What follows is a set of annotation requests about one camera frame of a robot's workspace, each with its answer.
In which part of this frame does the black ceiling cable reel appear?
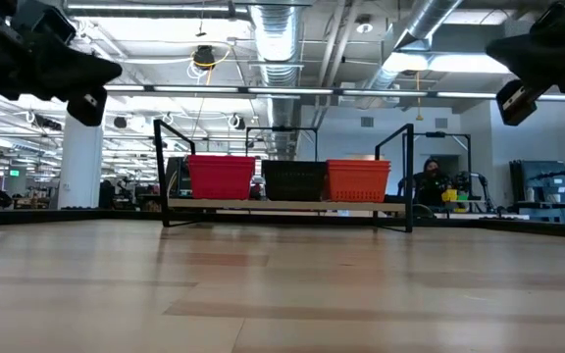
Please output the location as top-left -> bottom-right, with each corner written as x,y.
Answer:
191,43 -> 218,71

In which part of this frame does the blue grey equipment rack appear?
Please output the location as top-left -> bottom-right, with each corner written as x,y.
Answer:
507,159 -> 565,225

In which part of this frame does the red plastic mesh basket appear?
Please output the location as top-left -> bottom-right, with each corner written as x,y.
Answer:
187,159 -> 256,165
188,162 -> 256,201
187,155 -> 257,161

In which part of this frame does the white building column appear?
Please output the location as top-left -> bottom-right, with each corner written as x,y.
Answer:
56,112 -> 105,211

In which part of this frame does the person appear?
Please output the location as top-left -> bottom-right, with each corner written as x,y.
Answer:
398,157 -> 455,207

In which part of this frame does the black metal table frame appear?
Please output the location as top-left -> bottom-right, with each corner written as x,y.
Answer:
0,208 -> 565,241

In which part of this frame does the wooden shelf with black frame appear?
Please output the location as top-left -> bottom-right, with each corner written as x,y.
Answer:
153,119 -> 415,234

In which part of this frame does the long ceiling light strip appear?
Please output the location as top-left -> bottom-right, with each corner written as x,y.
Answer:
103,83 -> 565,102

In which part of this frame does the silver ventilation duct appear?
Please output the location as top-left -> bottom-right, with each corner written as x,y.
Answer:
360,0 -> 465,94
247,0 -> 308,158

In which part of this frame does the black metal frame stand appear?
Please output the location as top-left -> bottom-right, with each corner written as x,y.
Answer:
401,130 -> 474,210
244,126 -> 320,163

